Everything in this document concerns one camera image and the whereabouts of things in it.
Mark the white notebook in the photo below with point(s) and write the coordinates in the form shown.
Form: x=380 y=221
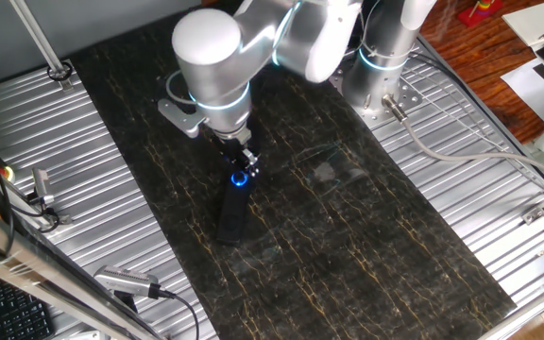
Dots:
x=532 y=21

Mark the large silver depth camera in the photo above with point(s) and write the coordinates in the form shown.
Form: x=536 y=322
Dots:
x=123 y=281

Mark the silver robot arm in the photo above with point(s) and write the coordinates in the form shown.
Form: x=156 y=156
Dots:
x=206 y=42

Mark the black mesh bar speaker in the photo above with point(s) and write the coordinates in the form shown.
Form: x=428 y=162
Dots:
x=232 y=222

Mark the black camera stand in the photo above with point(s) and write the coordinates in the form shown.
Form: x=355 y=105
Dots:
x=125 y=302

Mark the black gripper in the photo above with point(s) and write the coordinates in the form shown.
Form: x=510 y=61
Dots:
x=234 y=147

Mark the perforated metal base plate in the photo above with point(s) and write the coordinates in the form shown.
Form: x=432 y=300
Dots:
x=413 y=92

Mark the red emergency stop button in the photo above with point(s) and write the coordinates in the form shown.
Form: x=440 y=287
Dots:
x=8 y=174

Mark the black keyboard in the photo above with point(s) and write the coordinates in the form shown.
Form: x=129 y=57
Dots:
x=7 y=311

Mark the paper marker sheet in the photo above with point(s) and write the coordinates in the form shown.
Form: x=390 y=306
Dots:
x=532 y=92

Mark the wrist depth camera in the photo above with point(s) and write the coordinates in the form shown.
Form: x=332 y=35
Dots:
x=180 y=120

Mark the small silver depth camera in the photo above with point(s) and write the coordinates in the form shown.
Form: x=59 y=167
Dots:
x=41 y=181

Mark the aluminium camera pole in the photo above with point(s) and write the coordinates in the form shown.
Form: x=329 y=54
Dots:
x=40 y=45

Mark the aluminium frame beam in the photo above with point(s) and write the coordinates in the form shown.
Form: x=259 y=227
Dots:
x=40 y=274

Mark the dark marble pattern mat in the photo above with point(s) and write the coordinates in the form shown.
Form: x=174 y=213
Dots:
x=347 y=236

